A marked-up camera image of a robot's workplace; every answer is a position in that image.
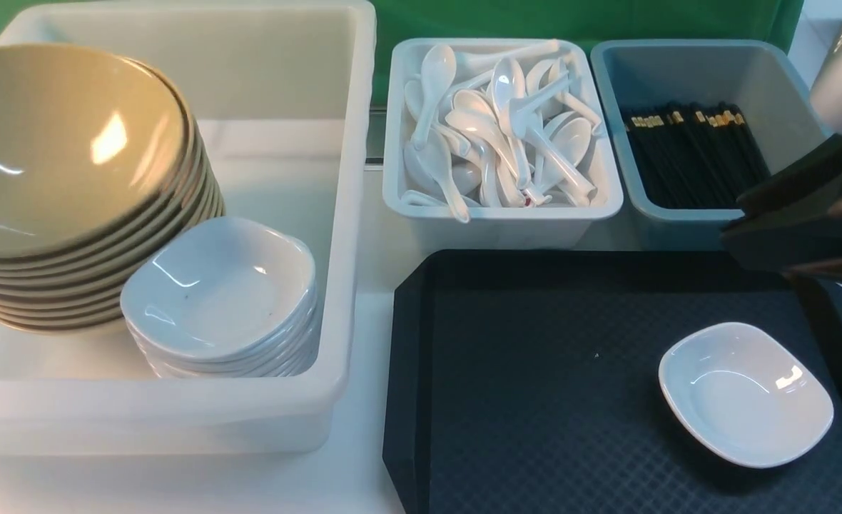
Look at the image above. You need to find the stack of yellow noodle bowls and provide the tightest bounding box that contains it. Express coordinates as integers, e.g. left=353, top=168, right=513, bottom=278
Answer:
left=0, top=43, right=226, bottom=335

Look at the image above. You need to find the pile of white soup spoons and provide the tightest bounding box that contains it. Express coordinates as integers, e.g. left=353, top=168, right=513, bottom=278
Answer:
left=401, top=40, right=602, bottom=223

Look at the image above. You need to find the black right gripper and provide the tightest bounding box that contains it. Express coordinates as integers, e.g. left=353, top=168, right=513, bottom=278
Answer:
left=721, top=136, right=842, bottom=293

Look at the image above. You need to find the blue plastic chopstick bin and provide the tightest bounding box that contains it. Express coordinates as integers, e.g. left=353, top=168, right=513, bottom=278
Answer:
left=590, top=40, right=828, bottom=251

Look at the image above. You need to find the white square sauce dish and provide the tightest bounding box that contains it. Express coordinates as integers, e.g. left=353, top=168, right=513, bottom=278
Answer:
left=658, top=322, right=835, bottom=469

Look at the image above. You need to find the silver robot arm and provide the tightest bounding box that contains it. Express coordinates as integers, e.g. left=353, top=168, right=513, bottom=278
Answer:
left=721, top=29, right=842, bottom=284

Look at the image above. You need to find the white plastic spoon bin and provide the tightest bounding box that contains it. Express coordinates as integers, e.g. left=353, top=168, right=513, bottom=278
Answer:
left=382, top=38, right=624, bottom=252

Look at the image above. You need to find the stack of white sauce dishes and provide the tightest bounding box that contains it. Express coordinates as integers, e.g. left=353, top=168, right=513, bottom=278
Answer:
left=120, top=217, right=321, bottom=378

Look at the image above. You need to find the large white plastic tub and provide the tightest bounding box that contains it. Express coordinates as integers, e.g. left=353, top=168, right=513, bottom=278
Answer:
left=0, top=1, right=376, bottom=458

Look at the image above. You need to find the black plastic serving tray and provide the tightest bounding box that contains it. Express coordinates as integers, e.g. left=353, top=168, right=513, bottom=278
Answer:
left=382, top=250, right=842, bottom=513

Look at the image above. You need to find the bundle of black chopsticks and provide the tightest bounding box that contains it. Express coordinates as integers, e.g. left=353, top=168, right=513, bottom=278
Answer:
left=620, top=102, right=772, bottom=209

